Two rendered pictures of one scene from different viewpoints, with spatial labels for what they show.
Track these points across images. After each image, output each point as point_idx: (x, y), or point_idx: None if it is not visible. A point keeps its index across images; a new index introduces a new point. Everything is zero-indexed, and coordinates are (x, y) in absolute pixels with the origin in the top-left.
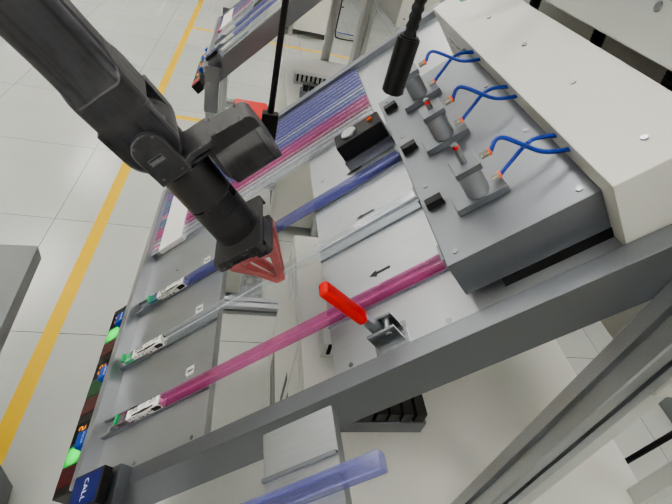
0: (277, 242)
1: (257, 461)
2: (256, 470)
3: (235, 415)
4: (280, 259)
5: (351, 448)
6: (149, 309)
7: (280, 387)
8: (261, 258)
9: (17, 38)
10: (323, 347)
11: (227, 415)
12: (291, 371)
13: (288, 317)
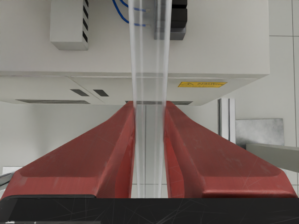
0: (119, 140)
1: (104, 112)
2: (111, 113)
3: (66, 130)
4: (179, 123)
5: (200, 28)
6: None
7: (71, 95)
8: (119, 180)
9: None
10: (83, 43)
11: (66, 137)
12: (78, 85)
13: (2, 85)
